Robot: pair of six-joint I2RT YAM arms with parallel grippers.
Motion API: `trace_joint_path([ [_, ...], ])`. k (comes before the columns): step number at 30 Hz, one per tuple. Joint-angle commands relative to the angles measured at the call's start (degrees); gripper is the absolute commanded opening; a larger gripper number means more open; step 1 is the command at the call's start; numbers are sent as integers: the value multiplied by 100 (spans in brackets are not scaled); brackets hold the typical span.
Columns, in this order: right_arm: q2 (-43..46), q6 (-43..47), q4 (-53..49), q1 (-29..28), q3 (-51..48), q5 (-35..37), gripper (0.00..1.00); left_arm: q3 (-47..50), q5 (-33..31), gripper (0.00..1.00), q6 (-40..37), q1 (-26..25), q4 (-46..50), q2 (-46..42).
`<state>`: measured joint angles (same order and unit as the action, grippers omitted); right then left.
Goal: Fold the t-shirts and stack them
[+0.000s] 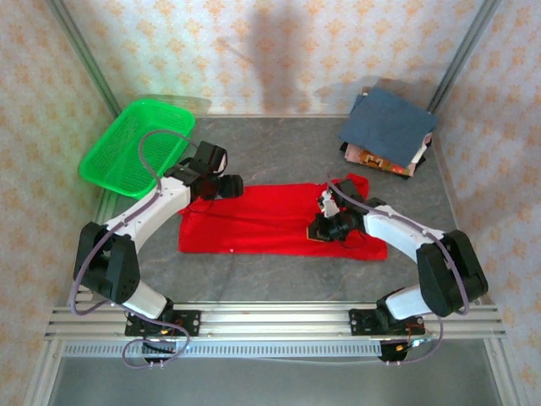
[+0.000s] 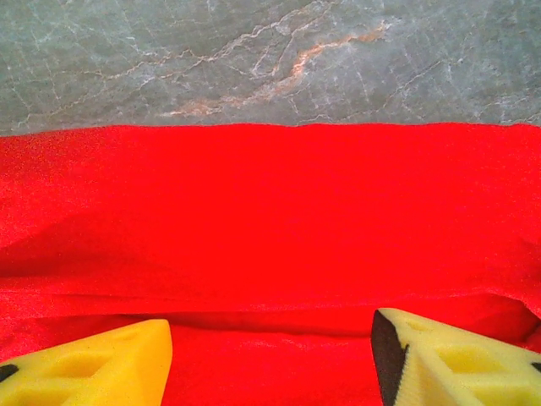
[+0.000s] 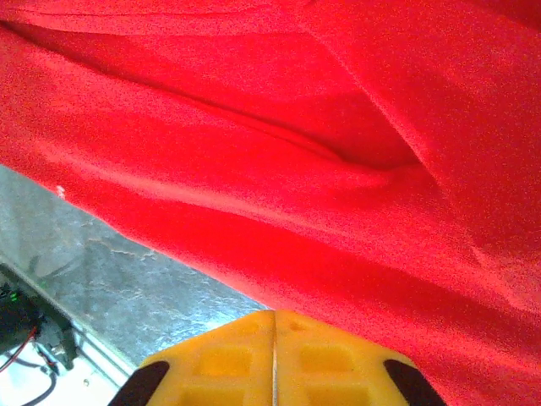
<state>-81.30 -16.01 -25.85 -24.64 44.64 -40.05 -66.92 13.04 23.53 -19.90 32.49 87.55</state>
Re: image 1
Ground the red t-shirt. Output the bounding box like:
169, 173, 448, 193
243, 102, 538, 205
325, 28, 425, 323
177, 173, 389, 262

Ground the pink patterned folded t-shirt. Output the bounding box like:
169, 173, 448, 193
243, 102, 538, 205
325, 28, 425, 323
344, 141, 418, 177

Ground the green plastic basket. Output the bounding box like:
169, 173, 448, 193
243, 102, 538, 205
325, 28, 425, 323
79, 98, 197, 200

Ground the white folded t-shirt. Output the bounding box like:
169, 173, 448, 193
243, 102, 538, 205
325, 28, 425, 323
412, 134, 434, 165

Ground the blue folded t-shirt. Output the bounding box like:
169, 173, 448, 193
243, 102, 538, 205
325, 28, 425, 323
340, 86, 440, 169

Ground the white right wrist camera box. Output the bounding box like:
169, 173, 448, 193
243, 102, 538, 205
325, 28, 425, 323
319, 189, 340, 217

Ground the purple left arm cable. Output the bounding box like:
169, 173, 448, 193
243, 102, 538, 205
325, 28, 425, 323
68, 129, 191, 369

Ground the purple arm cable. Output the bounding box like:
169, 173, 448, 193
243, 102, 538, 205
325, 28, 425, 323
327, 173, 471, 365
68, 129, 191, 369

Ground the aluminium table back rail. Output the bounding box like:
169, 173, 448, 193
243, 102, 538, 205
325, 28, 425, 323
196, 112, 352, 120

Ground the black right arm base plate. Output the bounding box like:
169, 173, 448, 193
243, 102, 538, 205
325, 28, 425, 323
348, 307, 426, 338

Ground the aluminium mounting rail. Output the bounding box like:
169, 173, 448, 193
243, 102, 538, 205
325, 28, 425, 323
44, 302, 507, 339

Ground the grey slotted cable duct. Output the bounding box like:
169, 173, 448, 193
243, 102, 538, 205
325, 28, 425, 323
62, 341, 384, 359

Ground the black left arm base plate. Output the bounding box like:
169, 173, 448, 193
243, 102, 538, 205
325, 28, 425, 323
124, 310, 202, 338

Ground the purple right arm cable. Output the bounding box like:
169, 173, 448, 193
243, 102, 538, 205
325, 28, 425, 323
327, 173, 471, 365

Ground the aluminium frame post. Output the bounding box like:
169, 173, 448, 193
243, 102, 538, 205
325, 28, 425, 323
25, 337, 64, 406
426, 0, 502, 113
485, 337, 519, 406
46, 0, 126, 122

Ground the aluminium lower frame post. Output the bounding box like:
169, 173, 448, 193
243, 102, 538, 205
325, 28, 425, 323
25, 337, 64, 406
485, 337, 519, 406

